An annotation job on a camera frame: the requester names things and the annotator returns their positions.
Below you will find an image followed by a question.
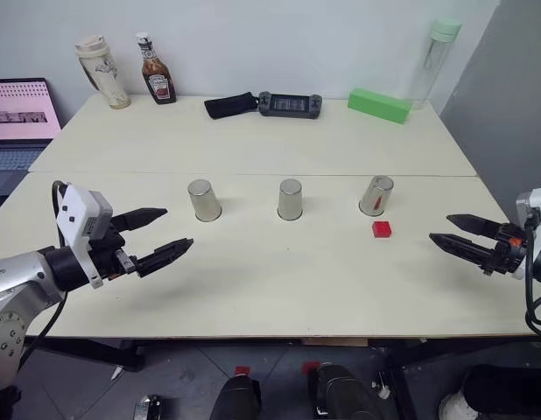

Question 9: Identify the black fabric pouch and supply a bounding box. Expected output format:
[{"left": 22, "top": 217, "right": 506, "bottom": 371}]
[{"left": 203, "top": 91, "right": 260, "bottom": 121}]

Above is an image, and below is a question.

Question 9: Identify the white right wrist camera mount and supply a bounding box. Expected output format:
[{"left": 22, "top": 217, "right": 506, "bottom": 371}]
[{"left": 515, "top": 187, "right": 541, "bottom": 281}]

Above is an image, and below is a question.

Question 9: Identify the steel cup upside down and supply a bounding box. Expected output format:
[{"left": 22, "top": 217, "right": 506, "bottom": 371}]
[
  {"left": 186, "top": 178, "right": 223, "bottom": 221},
  {"left": 277, "top": 177, "right": 306, "bottom": 221},
  {"left": 358, "top": 175, "right": 395, "bottom": 218}
]

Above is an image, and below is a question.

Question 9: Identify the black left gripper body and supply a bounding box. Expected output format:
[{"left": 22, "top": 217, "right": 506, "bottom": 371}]
[{"left": 88, "top": 214, "right": 140, "bottom": 282}]

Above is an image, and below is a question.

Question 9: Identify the beige printed travel tumbler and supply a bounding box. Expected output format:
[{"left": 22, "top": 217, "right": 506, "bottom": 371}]
[{"left": 74, "top": 33, "right": 132, "bottom": 111}]

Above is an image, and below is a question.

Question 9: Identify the green rectangular box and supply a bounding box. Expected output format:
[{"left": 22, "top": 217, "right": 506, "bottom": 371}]
[{"left": 347, "top": 87, "right": 413, "bottom": 126}]

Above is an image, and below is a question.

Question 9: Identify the small metal floor object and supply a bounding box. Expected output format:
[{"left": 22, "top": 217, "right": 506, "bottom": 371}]
[{"left": 133, "top": 395, "right": 163, "bottom": 420}]

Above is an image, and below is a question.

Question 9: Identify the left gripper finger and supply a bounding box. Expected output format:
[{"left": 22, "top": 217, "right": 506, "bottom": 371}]
[
  {"left": 135, "top": 237, "right": 194, "bottom": 278},
  {"left": 112, "top": 207, "right": 169, "bottom": 234}
]

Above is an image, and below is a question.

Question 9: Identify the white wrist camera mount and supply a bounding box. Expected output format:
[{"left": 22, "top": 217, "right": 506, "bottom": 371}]
[
  {"left": 55, "top": 183, "right": 115, "bottom": 291},
  {"left": 515, "top": 187, "right": 541, "bottom": 281}
]

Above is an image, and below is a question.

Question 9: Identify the clear bottle green lid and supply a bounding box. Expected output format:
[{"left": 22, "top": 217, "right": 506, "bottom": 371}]
[{"left": 409, "top": 17, "right": 463, "bottom": 111}]

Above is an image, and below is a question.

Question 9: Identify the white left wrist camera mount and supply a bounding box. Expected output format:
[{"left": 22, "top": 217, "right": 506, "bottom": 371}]
[{"left": 55, "top": 183, "right": 115, "bottom": 291}]

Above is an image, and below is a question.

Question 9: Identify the laptop with pink screen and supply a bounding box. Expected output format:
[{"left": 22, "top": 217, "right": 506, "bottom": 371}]
[{"left": 0, "top": 78, "right": 63, "bottom": 199}]

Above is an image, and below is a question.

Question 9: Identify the black table frame leg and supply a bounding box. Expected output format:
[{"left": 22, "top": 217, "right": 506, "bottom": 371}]
[
  {"left": 383, "top": 335, "right": 538, "bottom": 377},
  {"left": 22, "top": 336, "right": 145, "bottom": 374}
]

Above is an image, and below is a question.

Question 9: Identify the dark rounded shape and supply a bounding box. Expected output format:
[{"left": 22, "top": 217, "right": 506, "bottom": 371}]
[
  {"left": 208, "top": 374, "right": 263, "bottom": 420},
  {"left": 306, "top": 363, "right": 388, "bottom": 420}
]

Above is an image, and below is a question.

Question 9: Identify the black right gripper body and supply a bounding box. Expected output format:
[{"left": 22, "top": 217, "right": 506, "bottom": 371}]
[{"left": 481, "top": 222, "right": 528, "bottom": 276}]

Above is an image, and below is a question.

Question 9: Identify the small red block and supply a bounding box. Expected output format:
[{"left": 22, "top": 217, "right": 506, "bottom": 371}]
[{"left": 371, "top": 220, "right": 394, "bottom": 240}]

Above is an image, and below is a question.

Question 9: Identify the ketchup bottle white cap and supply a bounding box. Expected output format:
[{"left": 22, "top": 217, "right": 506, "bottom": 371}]
[{"left": 136, "top": 31, "right": 178, "bottom": 106}]

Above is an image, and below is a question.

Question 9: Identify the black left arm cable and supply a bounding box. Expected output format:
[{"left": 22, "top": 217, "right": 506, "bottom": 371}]
[{"left": 15, "top": 178, "right": 77, "bottom": 369}]

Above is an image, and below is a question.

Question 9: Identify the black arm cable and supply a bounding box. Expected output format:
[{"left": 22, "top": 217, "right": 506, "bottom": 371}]
[
  {"left": 523, "top": 208, "right": 541, "bottom": 339},
  {"left": 15, "top": 178, "right": 77, "bottom": 369}
]

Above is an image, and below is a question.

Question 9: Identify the dark handheld game controller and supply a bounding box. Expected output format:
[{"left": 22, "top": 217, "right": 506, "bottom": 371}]
[{"left": 257, "top": 90, "right": 323, "bottom": 120}]

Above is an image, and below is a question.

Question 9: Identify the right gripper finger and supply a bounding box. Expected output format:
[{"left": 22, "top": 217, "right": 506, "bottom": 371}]
[
  {"left": 446, "top": 213, "right": 502, "bottom": 241},
  {"left": 428, "top": 232, "right": 495, "bottom": 270}
]

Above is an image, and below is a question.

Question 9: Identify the black and white rounded shape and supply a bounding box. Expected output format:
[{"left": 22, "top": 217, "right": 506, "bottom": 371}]
[{"left": 438, "top": 363, "right": 541, "bottom": 420}]

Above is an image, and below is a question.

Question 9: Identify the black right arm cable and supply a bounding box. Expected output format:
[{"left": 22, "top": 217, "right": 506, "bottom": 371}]
[{"left": 523, "top": 208, "right": 541, "bottom": 339}]

